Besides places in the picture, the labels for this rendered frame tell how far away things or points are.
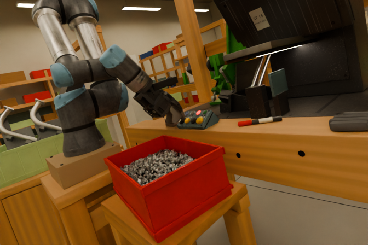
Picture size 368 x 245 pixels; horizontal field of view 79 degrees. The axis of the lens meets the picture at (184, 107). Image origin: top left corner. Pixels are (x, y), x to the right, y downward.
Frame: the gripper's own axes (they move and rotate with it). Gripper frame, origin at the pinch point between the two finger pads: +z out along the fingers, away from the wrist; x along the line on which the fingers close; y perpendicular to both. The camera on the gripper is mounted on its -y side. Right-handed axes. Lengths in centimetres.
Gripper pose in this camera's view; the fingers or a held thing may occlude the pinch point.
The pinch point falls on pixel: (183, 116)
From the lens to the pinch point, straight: 84.6
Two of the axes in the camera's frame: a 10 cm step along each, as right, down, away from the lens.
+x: 6.3, -0.5, -7.7
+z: 6.2, 6.3, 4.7
